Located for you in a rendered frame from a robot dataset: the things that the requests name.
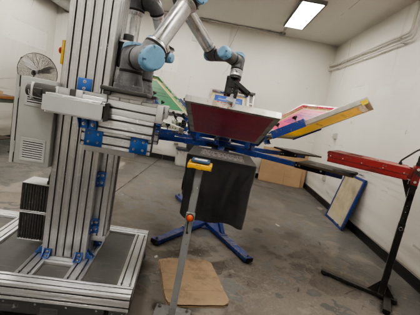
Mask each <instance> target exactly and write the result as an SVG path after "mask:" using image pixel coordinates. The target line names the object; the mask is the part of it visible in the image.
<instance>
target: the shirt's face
mask: <svg viewBox="0 0 420 315"><path fill-rule="evenodd" d="M202 149H207V150H210V151H216V152H220V153H226V154H232V155H236V156H242V158H243V160H244V162H240V161H234V160H230V159H224V158H220V157H214V156H208V155H205V154H200V152H201V150H202ZM189 154H195V155H198V156H204V157H208V158H214V159H220V160H223V161H230V162H234V163H239V164H245V165H249V166H256V165H255V164H254V163H253V161H252V159H251V158H250V156H246V155H242V154H236V153H233V152H227V151H220V150H217V149H211V148H207V147H201V146H194V147H193V148H192V149H191V150H190V152H189Z"/></svg>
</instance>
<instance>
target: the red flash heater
mask: <svg viewBox="0 0 420 315"><path fill-rule="evenodd" d="M327 156H328V158H327V161H328V162H331V163H336V164H340V165H344V166H349V167H352V168H356V169H362V170H365V171H369V172H372V173H378V174H382V175H385V176H390V177H394V178H398V179H403V180H406V179H409V180H410V182H412V180H413V176H414V172H415V170H416V166H413V167H409V166H408V165H405V164H402V165H400V164H399V163H396V162H391V161H385V160H382V159H378V160H380V161H377V160H374V159H376V158H373V157H367V156H362V155H359V154H354V153H350V152H345V151H340V150H334V151H329V152H328V155H327Z"/></svg>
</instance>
